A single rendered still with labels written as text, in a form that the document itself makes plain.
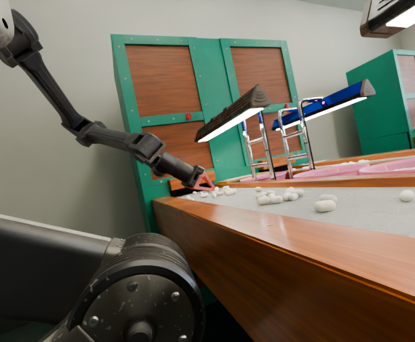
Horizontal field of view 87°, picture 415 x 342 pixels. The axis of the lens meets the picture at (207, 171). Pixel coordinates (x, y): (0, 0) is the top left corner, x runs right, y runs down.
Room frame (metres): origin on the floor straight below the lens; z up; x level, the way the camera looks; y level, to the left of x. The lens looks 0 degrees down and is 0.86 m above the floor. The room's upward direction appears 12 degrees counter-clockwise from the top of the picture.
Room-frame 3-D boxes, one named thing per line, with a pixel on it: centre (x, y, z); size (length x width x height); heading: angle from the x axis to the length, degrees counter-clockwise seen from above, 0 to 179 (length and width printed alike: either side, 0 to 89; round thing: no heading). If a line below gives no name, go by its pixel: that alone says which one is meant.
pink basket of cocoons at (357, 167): (0.87, -0.47, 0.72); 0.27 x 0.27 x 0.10
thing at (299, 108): (1.19, -0.56, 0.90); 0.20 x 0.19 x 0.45; 21
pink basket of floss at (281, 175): (1.28, -0.31, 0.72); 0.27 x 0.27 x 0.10
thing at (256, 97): (1.02, -0.11, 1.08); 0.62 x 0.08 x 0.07; 21
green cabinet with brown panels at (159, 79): (1.82, -0.13, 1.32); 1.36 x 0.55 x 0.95; 111
